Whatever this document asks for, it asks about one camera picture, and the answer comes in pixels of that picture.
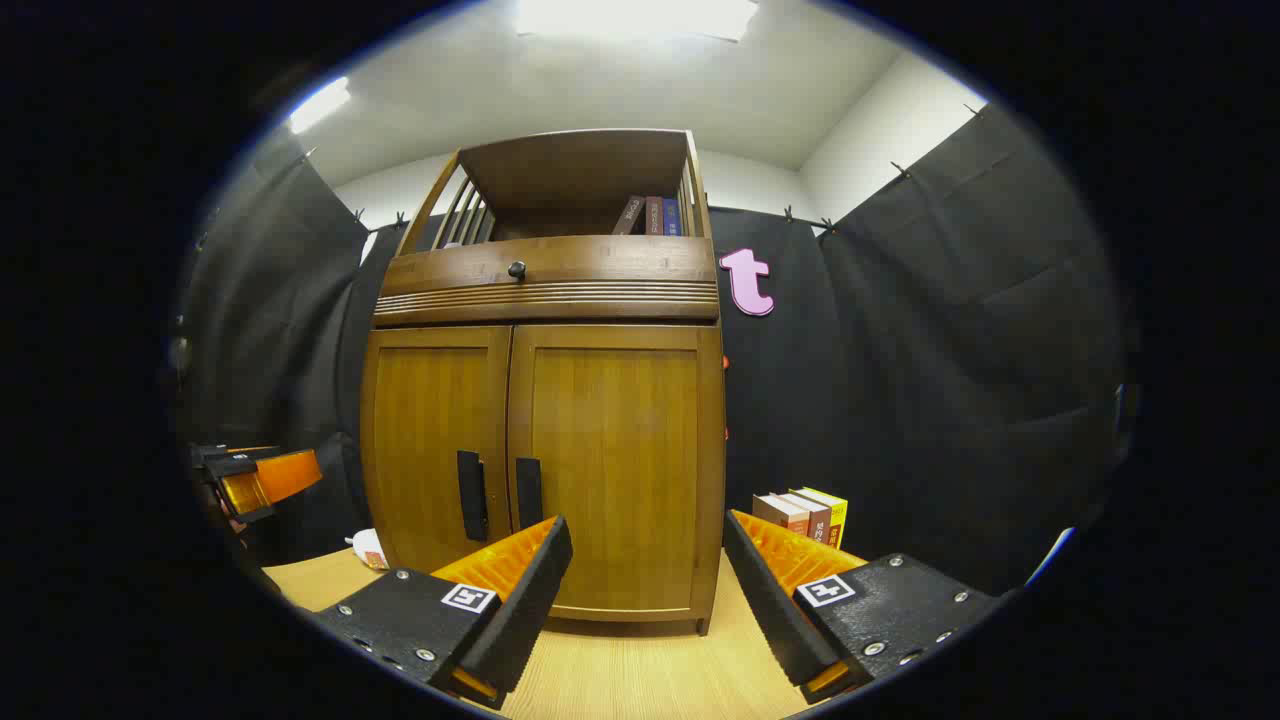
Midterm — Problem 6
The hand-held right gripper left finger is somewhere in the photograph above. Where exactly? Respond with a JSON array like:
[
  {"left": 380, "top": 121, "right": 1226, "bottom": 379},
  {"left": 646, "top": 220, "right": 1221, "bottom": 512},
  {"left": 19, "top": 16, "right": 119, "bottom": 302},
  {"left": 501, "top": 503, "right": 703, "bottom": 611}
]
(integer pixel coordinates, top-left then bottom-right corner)
[{"left": 315, "top": 515, "right": 574, "bottom": 711}]

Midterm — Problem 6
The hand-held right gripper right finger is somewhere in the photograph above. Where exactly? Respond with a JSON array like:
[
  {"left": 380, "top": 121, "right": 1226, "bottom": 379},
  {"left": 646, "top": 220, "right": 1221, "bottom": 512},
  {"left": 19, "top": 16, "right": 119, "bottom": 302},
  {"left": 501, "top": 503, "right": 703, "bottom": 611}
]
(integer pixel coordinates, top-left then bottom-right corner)
[{"left": 722, "top": 510, "right": 1001, "bottom": 706}]

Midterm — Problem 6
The wooden shoe cabinet door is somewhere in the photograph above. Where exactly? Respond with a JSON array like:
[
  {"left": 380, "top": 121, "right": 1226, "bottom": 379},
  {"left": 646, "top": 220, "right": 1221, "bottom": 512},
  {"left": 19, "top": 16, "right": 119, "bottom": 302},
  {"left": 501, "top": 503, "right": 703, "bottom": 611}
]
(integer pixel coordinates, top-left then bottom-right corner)
[
  {"left": 507, "top": 322, "right": 723, "bottom": 621},
  {"left": 362, "top": 325, "right": 513, "bottom": 573}
]

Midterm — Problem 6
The wooden double-door shoe cabinet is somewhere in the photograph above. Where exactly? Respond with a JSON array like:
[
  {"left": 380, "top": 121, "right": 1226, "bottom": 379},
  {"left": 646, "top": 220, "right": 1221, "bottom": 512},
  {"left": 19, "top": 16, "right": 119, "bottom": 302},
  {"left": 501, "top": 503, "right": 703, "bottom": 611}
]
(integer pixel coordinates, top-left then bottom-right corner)
[{"left": 360, "top": 128, "right": 727, "bottom": 636}]

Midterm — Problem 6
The wooden cabinet drawer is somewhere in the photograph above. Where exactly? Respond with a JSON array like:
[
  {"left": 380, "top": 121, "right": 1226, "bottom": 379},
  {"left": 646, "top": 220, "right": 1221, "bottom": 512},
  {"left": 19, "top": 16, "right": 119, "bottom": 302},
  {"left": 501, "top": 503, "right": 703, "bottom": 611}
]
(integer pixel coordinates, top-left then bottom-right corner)
[{"left": 380, "top": 236, "right": 719, "bottom": 301}]

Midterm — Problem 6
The reddish brown book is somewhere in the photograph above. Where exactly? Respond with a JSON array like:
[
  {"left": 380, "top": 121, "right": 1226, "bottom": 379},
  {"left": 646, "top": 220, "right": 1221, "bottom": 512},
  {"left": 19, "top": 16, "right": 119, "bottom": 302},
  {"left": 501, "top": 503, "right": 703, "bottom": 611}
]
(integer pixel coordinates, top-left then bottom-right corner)
[{"left": 752, "top": 493, "right": 811, "bottom": 538}]

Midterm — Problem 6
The white and brown book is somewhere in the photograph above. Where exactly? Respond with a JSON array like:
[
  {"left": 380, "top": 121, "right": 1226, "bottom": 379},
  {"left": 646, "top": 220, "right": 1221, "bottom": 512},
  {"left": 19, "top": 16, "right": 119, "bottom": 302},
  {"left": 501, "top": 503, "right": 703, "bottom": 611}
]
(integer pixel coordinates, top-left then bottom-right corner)
[{"left": 778, "top": 491, "right": 833, "bottom": 546}]

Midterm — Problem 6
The yellow book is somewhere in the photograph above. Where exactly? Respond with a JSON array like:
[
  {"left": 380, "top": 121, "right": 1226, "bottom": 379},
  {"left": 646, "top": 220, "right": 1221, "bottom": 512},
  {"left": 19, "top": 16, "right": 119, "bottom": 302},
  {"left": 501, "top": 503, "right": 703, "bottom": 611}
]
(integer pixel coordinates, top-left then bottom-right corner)
[{"left": 800, "top": 487, "right": 849, "bottom": 550}]

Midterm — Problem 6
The black backdrop cloth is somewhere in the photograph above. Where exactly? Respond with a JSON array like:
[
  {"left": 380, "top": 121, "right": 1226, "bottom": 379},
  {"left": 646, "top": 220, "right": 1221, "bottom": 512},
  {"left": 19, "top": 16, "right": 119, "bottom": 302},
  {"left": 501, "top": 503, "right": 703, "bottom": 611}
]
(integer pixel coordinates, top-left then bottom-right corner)
[{"left": 175, "top": 100, "right": 1136, "bottom": 601}]

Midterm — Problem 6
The small ceiling light panel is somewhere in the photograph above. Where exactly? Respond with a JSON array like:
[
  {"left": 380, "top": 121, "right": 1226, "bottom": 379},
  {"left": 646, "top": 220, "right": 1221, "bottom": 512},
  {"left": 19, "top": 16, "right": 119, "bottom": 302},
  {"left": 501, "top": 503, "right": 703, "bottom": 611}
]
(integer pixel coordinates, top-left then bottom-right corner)
[{"left": 288, "top": 76, "right": 353, "bottom": 136}]

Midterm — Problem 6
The large ceiling light panel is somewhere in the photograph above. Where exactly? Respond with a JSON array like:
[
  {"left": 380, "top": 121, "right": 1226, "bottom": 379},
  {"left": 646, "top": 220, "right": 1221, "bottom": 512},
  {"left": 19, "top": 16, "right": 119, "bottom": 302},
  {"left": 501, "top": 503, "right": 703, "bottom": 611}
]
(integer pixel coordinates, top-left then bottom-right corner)
[{"left": 515, "top": 0, "right": 761, "bottom": 43}]

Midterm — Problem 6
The black door handle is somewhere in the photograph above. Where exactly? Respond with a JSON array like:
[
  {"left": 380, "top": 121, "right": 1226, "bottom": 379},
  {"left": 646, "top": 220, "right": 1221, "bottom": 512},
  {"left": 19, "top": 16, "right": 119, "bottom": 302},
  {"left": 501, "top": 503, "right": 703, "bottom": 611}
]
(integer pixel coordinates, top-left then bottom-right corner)
[
  {"left": 515, "top": 457, "right": 544, "bottom": 531},
  {"left": 457, "top": 450, "right": 489, "bottom": 542}
]

